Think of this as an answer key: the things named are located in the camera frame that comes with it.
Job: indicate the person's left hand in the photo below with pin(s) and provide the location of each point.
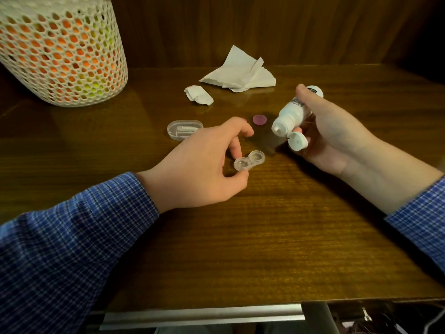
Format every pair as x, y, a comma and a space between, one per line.
189, 177

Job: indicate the person's right hand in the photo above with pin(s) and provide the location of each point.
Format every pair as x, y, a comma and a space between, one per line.
333, 142

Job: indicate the person's right thumb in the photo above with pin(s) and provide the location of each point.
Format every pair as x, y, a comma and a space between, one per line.
307, 97

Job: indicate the person's left thumb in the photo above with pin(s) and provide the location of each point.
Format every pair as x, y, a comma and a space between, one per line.
236, 180

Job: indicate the person's left middle finger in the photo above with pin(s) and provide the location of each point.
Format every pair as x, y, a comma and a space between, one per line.
236, 148

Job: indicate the clear contact lens case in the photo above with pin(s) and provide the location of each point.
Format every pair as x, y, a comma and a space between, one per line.
256, 158

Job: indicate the white solution bottle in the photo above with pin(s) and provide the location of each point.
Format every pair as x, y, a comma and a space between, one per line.
289, 116

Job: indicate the person's left forearm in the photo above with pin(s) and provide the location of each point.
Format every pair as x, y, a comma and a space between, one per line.
69, 246

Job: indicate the person's right forearm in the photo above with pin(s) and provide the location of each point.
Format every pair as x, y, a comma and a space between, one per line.
399, 184

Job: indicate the pink round lens case cap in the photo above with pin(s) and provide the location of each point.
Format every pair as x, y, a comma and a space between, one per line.
259, 119

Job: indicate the clear oval plastic box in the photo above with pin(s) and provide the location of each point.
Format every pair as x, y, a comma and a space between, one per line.
184, 129

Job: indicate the small crumpled white tissue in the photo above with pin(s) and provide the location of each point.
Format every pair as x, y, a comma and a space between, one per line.
198, 94

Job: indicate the large white paper tissue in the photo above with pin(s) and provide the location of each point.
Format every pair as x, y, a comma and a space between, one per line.
240, 74

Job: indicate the white mesh basket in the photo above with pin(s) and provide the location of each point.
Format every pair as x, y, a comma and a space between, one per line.
59, 48

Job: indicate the grey metal rail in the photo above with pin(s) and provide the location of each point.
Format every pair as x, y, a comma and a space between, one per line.
201, 315

